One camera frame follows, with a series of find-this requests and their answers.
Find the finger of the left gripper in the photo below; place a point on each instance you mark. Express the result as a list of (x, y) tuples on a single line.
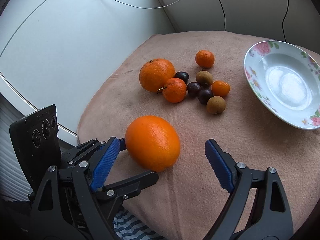
[(122, 144), (80, 153)]

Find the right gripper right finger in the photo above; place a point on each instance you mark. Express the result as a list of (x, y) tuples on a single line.
[(270, 216)]

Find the pink towel table cover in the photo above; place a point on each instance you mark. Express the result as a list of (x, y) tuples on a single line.
[(187, 198)]

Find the striped cloth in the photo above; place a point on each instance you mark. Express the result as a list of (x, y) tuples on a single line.
[(127, 226)]

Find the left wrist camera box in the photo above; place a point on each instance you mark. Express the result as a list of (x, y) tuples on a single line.
[(35, 142)]

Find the large smooth orange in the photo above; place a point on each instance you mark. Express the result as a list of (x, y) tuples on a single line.
[(152, 143)]

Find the brown longan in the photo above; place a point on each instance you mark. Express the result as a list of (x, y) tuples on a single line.
[(216, 105), (204, 78)]

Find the mandarin with stem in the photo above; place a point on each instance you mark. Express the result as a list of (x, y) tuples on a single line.
[(174, 90)]

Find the dark plum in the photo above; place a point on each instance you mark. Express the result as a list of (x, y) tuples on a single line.
[(193, 89), (184, 76), (204, 95)]

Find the large rough orange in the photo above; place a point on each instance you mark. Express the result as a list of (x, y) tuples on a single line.
[(154, 74)]

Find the small mandarin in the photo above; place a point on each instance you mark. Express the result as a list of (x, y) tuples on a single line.
[(220, 88), (205, 59)]

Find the small top mandarin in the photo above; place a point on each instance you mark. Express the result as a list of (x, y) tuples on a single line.
[(205, 59)]

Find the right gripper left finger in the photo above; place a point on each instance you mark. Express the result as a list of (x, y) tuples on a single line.
[(98, 202)]

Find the floral white plate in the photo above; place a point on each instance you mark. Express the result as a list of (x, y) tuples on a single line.
[(285, 78)]

